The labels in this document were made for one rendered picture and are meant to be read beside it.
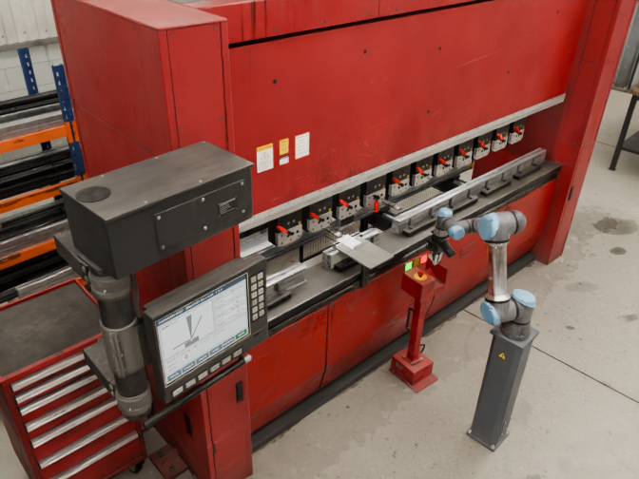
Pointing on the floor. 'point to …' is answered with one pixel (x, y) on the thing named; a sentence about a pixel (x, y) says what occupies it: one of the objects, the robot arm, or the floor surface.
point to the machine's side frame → (571, 120)
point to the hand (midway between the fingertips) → (435, 263)
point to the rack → (43, 150)
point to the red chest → (61, 390)
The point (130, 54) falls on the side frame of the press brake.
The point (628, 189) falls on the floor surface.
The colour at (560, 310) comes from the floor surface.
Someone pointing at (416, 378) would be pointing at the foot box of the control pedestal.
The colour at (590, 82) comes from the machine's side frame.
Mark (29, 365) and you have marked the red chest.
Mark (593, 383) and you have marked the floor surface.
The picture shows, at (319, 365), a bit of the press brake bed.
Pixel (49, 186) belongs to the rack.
